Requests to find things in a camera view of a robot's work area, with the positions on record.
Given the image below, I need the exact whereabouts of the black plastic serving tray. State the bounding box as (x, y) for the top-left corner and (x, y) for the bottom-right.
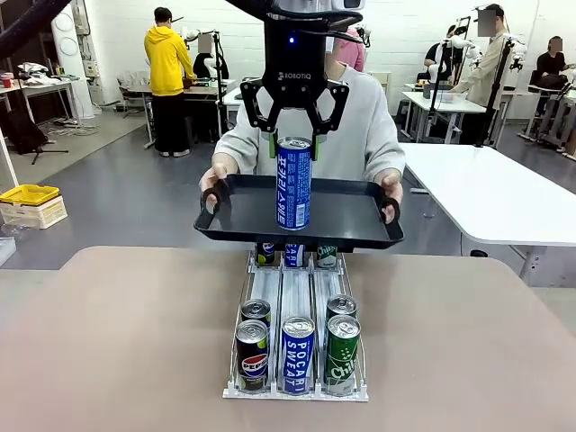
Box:
(193, 174), (405, 254)

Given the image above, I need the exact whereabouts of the person in black shirt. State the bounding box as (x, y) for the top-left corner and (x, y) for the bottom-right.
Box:
(424, 24), (464, 83)

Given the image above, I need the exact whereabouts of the person in pink top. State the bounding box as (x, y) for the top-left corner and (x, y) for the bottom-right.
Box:
(332, 38), (366, 73)

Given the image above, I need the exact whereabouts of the green Chilsung cider can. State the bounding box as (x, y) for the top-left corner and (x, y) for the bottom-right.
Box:
(314, 245), (338, 269)
(325, 294), (359, 323)
(326, 314), (362, 397)

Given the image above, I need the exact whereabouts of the black Pepsi can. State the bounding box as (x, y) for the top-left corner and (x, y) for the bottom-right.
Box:
(240, 298), (273, 329)
(235, 319), (270, 392)
(255, 242), (276, 266)

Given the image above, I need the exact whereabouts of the person in light sweater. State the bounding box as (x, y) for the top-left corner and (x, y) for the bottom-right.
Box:
(212, 38), (406, 182)

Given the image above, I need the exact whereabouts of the clear can dispenser rack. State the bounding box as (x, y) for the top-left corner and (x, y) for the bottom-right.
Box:
(221, 249), (370, 402)

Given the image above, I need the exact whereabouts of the large white table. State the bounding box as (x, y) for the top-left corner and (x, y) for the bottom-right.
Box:
(398, 142), (576, 280)

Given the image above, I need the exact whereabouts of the seated person in black top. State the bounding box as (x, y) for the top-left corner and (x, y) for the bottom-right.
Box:
(535, 36), (575, 90)

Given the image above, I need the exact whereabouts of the small white work table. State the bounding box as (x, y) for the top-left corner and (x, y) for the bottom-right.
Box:
(400, 89), (488, 145)

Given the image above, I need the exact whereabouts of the black corrugated cable hose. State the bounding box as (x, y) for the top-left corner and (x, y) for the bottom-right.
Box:
(0, 0), (76, 62)

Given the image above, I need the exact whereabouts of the person's left forearm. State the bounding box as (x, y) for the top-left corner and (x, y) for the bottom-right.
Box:
(372, 133), (406, 177)

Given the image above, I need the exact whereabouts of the yellow plastic crate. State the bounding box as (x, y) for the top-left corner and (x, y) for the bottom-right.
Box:
(0, 184), (62, 207)

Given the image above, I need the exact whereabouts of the person's left hand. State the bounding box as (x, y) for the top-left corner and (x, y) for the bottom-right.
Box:
(380, 169), (405, 207)

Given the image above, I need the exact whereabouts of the white plastic crate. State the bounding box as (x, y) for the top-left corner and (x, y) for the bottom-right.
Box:
(0, 195), (68, 230)

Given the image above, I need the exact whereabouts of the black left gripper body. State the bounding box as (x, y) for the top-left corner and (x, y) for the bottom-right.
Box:
(261, 14), (329, 110)

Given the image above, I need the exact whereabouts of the blue Pocari Sweat can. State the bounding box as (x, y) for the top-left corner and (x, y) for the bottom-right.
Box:
(281, 316), (316, 393)
(274, 137), (314, 231)
(283, 242), (306, 267)

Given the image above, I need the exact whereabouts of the person's right forearm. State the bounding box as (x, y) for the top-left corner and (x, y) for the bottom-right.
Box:
(213, 129), (261, 176)

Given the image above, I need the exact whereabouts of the person's right hand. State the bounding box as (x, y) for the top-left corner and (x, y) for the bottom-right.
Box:
(199, 164), (230, 194)

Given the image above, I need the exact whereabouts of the person in beige coat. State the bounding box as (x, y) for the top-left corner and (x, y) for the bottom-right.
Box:
(449, 4), (509, 112)

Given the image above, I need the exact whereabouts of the black tripod stand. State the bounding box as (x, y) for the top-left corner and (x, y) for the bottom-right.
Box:
(422, 40), (452, 141)
(474, 31), (515, 149)

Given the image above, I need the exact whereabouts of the person in yellow hoodie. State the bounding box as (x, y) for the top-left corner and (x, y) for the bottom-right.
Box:
(143, 6), (199, 158)

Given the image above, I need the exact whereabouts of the seated person in dark clothes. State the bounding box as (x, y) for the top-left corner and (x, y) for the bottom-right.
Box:
(192, 33), (230, 83)

